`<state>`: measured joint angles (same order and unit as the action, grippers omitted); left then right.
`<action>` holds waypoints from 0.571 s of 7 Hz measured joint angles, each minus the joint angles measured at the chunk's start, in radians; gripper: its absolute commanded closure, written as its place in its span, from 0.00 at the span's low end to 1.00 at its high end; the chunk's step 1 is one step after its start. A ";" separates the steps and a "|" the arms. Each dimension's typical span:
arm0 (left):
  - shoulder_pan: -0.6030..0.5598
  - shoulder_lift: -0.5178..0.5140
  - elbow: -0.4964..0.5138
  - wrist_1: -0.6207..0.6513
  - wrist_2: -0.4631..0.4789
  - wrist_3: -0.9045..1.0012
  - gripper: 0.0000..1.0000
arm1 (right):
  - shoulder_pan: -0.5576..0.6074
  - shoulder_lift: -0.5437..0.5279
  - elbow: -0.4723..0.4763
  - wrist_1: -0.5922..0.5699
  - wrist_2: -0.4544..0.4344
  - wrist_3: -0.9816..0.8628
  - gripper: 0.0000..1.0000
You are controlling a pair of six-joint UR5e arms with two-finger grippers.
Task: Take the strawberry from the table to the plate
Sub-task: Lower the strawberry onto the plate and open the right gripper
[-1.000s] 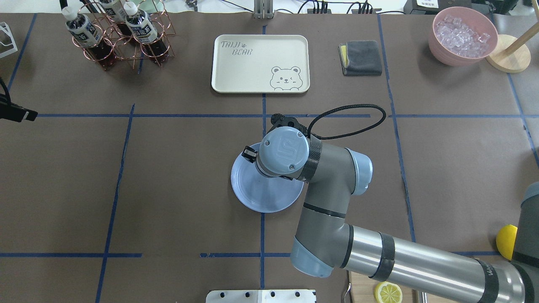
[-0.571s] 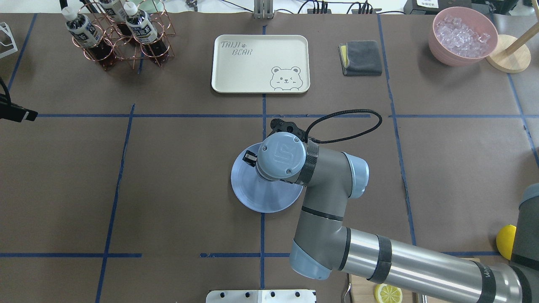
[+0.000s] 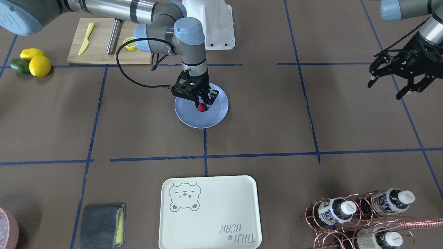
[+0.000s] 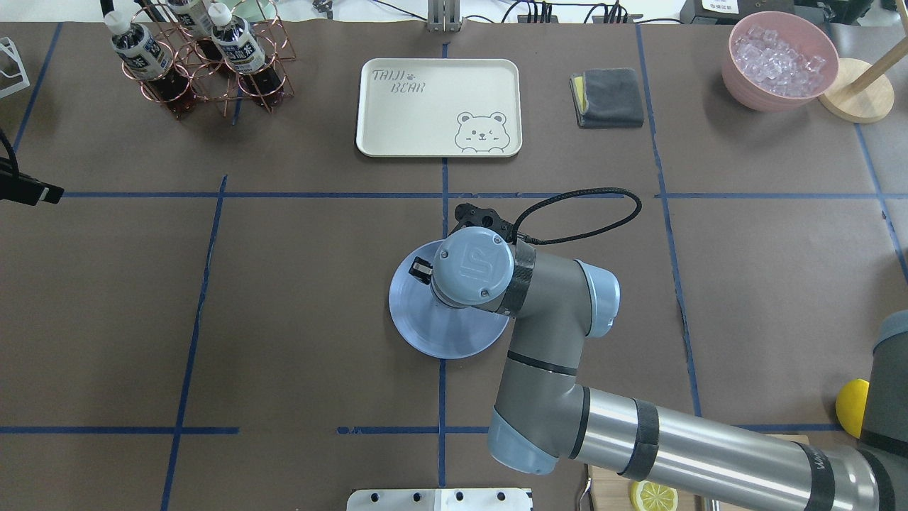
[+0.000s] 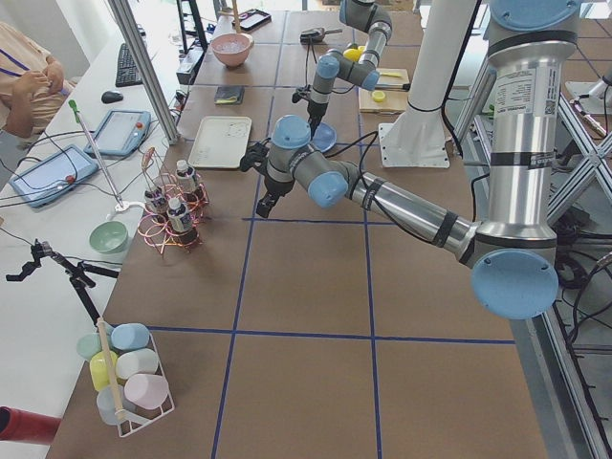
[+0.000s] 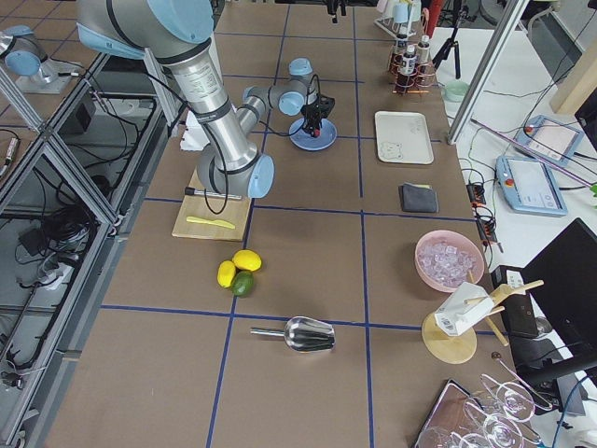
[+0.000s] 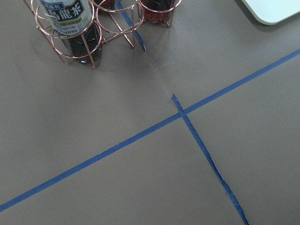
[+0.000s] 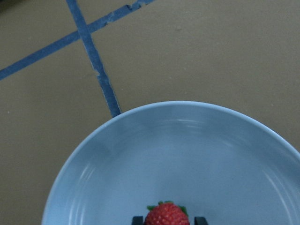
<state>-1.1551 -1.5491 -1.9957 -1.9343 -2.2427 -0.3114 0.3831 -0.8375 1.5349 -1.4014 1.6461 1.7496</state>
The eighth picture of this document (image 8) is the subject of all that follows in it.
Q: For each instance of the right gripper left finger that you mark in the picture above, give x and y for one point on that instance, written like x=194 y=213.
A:
x=137 y=220

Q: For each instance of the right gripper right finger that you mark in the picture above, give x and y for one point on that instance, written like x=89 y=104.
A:
x=200 y=221

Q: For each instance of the red strawberry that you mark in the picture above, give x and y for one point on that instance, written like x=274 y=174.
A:
x=167 y=213

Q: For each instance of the blue plate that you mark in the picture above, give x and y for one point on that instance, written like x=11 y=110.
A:
x=218 y=163

